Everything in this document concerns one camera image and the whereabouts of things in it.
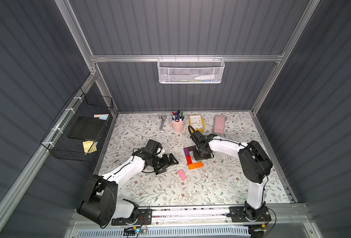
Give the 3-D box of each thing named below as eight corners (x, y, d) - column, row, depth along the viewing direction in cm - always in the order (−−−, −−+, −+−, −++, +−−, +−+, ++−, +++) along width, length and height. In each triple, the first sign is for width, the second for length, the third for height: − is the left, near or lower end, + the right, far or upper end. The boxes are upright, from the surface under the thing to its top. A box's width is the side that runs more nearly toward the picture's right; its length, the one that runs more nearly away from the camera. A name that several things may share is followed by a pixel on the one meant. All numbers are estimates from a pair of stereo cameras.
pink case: (213, 132, 110) (213, 130, 108) (213, 117, 120) (214, 114, 118) (223, 134, 109) (224, 131, 107) (223, 118, 119) (224, 115, 117)
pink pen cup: (173, 133, 109) (173, 121, 99) (171, 124, 115) (170, 112, 104) (185, 130, 110) (185, 118, 100) (181, 121, 116) (181, 109, 106)
